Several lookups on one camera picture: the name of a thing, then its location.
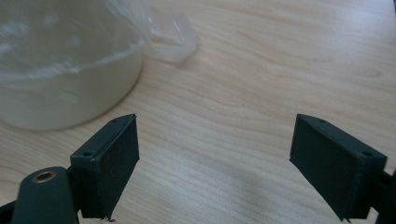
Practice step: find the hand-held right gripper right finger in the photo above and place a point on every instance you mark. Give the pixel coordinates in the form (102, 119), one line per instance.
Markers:
(336, 168)

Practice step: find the white round bin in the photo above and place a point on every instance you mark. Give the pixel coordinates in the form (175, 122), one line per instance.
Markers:
(62, 93)

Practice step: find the clear plastic bin liner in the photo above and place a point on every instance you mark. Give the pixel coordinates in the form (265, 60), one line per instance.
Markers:
(93, 37)

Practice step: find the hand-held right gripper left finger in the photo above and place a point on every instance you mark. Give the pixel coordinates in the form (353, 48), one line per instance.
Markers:
(106, 168)

